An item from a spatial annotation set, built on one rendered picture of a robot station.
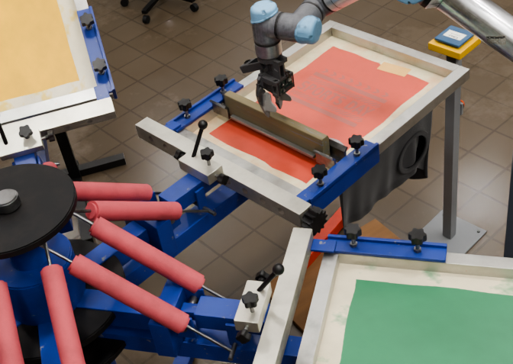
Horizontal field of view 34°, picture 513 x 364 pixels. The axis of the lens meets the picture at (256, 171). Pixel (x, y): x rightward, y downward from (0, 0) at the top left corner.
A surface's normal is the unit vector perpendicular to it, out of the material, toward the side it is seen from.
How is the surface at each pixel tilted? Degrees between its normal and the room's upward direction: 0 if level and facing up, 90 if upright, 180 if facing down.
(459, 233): 0
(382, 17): 0
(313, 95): 0
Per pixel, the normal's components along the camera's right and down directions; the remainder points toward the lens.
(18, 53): 0.04, -0.33
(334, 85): -0.13, -0.76
